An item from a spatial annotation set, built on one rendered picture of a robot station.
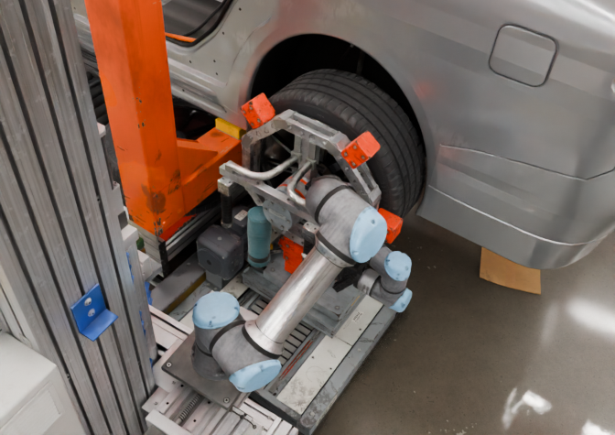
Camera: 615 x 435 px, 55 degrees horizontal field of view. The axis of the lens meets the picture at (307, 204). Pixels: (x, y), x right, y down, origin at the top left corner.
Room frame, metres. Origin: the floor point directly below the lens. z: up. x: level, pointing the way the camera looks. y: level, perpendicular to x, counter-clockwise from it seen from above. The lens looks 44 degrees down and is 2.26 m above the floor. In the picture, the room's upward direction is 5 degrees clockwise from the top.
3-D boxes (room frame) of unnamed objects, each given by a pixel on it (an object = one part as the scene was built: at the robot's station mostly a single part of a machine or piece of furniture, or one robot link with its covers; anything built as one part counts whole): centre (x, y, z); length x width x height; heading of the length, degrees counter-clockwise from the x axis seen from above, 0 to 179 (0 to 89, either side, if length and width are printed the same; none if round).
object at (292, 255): (1.59, -0.01, 0.48); 0.16 x 0.12 x 0.17; 149
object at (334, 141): (1.56, 0.01, 0.85); 0.54 x 0.07 x 0.54; 59
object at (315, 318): (1.73, -0.03, 0.13); 0.50 x 0.36 x 0.10; 59
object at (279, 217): (1.50, 0.04, 0.85); 0.21 x 0.14 x 0.14; 149
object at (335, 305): (1.70, -0.08, 0.32); 0.40 x 0.30 x 0.28; 59
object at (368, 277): (1.15, -0.21, 0.85); 0.08 x 0.05 x 0.08; 149
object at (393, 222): (1.40, -0.27, 0.85); 0.09 x 0.08 x 0.07; 59
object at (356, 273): (1.20, -0.14, 0.86); 0.12 x 0.08 x 0.09; 59
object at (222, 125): (2.10, 0.34, 0.71); 0.14 x 0.14 x 0.05; 59
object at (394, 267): (1.13, -0.26, 0.95); 0.11 x 0.08 x 0.11; 41
